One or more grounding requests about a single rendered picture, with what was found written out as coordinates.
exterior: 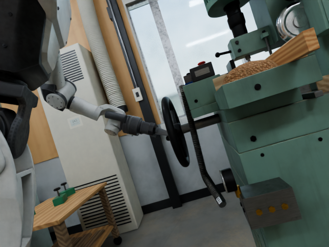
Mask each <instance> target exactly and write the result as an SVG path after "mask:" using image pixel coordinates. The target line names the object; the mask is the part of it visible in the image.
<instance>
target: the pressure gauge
mask: <svg viewBox="0 0 329 247"><path fill-rule="evenodd" d="M219 172H220V175H221V178H222V181H223V184H224V187H225V190H226V193H230V192H234V191H235V194H236V197H237V198H240V196H239V194H241V189H240V186H239V185H237V184H236V181H235V178H234V175H233V173H232V170H231V168H226V169H222V170H219Z"/></svg>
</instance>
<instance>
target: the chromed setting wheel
mask: <svg viewBox="0 0 329 247"><path fill-rule="evenodd" d="M276 29H277V32H278V35H279V36H280V37H281V38H282V39H283V40H284V41H286V42H288V41H289V40H290V39H291V38H293V37H296V36H297V35H298V34H300V33H301V32H302V31H304V30H307V29H310V26H309V23H308V19H307V16H306V13H305V10H304V5H303V2H302V1H296V2H293V3H291V4H289V5H288V6H286V7H285V8H284V9H283V10H282V11H281V12H280V14H279V15H278V18H277V22H276Z"/></svg>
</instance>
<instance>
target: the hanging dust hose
mask: <svg viewBox="0 0 329 247"><path fill-rule="evenodd" d="M77 4H78V8H79V12H80V15H81V20H82V23H83V27H84V30H85V33H86V37H87V40H88V43H89V46H90V49H91V52H92V55H93V59H94V62H95V65H96V68H97V71H98V73H99V76H100V78H101V81H102V84H103V88H104V90H105V93H106V95H107V99H108V100H109V103H110V105H112V106H114V107H117V108H119V109H121V110H123V111H124V112H128V108H127V105H126V103H125V100H124V98H123V95H122V92H121V90H120V86H119V83H118V81H117V78H116V74H115V71H114V69H113V66H112V63H111V60H110V57H109V54H108V52H107V49H106V46H105V42H104V39H103V36H102V33H101V29H100V26H99V22H98V18H97V15H96V11H95V7H94V2H93V0H77Z"/></svg>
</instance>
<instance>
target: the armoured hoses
mask: <svg viewBox="0 0 329 247"><path fill-rule="evenodd" d="M183 86H185V85H180V86H179V89H180V93H181V95H182V100H183V104H184V108H185V112H186V116H187V120H188V124H189V128H190V132H191V136H192V140H193V145H194V149H195V152H196V153H195V154H196V157H197V161H198V166H199V170H200V173H201V177H202V179H203V181H204V183H205V185H206V186H207V188H208V189H209V191H210V193H211V194H212V196H213V197H214V199H215V200H216V202H217V204H218V205H219V207H221V208H222V207H225V206H226V201H225V199H224V197H223V196H222V194H221V193H220V191H219V190H218V188H217V187H216V185H215V183H214V182H213V180H212V179H211V177H210V176H209V174H208V172H207V170H206V167H205V162H204V158H203V154H202V151H201V147H200V143H199V138H198V135H197V130H196V128H195V123H194V119H193V118H192V116H191V112H190V109H189V106H188V102H187V99H186V96H185V93H184V90H183Z"/></svg>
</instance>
